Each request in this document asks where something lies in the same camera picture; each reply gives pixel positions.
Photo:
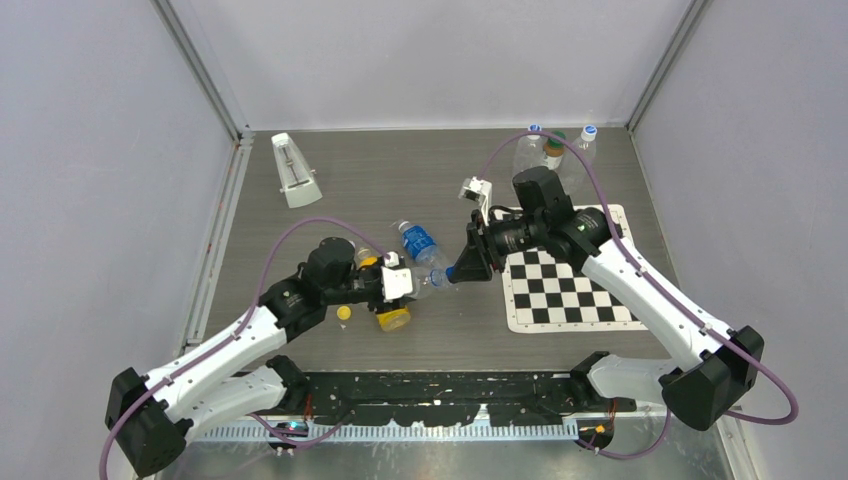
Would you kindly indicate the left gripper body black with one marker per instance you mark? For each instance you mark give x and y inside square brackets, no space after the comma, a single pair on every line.
[361,288]

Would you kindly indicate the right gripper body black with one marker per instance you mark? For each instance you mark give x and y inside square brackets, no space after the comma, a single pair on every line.
[506,236]

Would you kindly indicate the clear bottle pepsi label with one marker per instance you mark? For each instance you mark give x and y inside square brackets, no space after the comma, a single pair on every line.
[428,281]

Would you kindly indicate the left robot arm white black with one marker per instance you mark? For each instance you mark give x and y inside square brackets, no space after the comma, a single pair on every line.
[153,416]

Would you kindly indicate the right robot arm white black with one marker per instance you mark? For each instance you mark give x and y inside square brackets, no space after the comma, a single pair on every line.
[709,367]

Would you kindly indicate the yellow bottle cap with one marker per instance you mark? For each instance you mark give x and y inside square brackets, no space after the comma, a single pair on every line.
[344,313]

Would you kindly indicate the yellow juice bottle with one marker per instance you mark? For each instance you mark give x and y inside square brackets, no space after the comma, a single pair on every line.
[388,320]

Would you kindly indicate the clear bottle blue label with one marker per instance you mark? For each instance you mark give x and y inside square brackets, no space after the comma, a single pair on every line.
[421,246]

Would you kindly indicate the left standing clear bottle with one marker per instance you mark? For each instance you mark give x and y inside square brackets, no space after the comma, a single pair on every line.
[529,151]

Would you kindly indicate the green cap brown bottle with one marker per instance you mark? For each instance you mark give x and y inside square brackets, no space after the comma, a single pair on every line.
[554,151]

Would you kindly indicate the checkerboard calibration mat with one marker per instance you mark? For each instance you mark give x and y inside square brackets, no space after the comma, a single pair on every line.
[544,295]

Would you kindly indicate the white metronome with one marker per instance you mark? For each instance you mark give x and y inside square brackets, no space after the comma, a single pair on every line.
[298,183]

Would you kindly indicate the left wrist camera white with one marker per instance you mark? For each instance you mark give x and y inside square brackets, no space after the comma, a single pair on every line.
[397,280]

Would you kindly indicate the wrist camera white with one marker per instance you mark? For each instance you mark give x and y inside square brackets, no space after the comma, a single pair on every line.
[397,280]
[479,191]

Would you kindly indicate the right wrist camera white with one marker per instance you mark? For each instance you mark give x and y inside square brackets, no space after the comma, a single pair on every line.
[479,191]

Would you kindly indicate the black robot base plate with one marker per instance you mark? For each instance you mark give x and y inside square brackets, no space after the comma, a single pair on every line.
[441,400]

